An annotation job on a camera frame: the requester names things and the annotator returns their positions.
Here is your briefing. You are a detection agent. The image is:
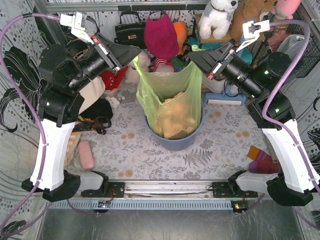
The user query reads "white plush dog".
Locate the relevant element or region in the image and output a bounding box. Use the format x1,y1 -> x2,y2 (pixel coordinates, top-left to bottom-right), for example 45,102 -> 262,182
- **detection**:
198,0 -> 238,40

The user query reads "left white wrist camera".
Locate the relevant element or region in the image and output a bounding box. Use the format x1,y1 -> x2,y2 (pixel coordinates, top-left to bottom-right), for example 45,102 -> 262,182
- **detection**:
59,11 -> 94,45

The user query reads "magenta cloth bag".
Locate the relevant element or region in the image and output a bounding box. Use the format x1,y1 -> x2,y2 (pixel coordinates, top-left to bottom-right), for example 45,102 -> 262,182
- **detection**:
144,13 -> 179,61

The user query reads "cream canvas tote bag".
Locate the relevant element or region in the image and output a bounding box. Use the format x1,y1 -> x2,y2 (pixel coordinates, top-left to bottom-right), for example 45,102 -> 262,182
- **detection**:
78,76 -> 106,114

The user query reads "pink white plush pig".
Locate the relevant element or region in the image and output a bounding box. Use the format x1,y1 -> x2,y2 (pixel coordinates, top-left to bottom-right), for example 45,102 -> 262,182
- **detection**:
153,58 -> 178,73

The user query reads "black wire basket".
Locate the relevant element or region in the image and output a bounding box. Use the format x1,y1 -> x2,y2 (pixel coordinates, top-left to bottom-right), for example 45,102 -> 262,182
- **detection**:
264,24 -> 320,78

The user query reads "white plush lamb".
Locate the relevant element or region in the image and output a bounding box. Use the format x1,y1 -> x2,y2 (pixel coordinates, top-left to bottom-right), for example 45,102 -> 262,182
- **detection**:
124,50 -> 151,84

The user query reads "rainbow striped cloth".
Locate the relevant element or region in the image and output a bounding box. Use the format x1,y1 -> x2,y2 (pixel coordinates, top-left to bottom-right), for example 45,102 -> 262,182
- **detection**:
170,57 -> 188,72

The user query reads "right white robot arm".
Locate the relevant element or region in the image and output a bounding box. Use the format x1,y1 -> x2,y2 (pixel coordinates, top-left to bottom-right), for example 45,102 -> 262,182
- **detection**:
188,40 -> 320,207

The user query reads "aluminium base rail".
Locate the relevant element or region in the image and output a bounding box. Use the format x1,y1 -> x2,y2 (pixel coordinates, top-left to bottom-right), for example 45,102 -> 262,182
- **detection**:
50,180 -> 262,213

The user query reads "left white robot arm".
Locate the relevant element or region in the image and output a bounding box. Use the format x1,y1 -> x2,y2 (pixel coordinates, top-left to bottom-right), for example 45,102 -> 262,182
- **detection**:
21,33 -> 141,203

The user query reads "dark brown leather bag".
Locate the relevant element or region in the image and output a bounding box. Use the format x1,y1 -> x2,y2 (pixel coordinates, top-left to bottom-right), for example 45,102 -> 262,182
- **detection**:
72,117 -> 112,135

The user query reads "silver foil pouch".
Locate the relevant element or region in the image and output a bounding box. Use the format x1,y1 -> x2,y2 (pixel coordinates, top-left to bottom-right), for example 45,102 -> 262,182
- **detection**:
277,34 -> 304,60

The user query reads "red garment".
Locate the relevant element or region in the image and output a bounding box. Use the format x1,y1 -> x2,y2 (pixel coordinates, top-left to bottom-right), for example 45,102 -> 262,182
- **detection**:
99,66 -> 128,91

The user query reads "pink plush cylinder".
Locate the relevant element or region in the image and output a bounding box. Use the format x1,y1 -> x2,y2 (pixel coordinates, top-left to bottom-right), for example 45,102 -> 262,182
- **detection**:
78,140 -> 95,171

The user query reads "green plastic trash bag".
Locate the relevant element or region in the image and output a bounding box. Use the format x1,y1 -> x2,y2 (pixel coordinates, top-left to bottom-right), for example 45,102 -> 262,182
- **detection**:
133,57 -> 203,140

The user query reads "crumpled brown printed paper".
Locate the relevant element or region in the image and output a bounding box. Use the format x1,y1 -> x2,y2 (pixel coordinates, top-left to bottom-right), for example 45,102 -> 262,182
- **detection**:
154,92 -> 198,140

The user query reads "teal folded cloth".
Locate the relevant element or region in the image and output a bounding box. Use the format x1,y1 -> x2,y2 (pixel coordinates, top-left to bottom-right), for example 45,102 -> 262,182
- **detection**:
187,37 -> 253,64

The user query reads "blue grey trash bin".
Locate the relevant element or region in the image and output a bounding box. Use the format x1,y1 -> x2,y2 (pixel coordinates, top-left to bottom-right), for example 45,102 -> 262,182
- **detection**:
144,106 -> 205,152

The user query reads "black leather handbag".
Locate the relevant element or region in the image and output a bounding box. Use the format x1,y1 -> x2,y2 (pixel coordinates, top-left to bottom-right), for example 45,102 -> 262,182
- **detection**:
114,11 -> 147,49

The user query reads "brown teddy bear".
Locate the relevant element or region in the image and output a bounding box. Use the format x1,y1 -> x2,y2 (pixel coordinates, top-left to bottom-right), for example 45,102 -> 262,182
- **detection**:
230,0 -> 278,41

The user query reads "pink plush toy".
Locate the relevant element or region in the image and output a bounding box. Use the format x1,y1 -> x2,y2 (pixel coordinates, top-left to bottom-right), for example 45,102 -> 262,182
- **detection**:
271,0 -> 301,21

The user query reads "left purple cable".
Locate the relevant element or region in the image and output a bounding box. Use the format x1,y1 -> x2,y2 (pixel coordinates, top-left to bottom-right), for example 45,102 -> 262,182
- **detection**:
0,12 -> 101,238

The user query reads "orange white checked towel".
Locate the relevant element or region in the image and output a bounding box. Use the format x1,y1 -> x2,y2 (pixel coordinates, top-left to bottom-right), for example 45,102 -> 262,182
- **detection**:
64,132 -> 81,167

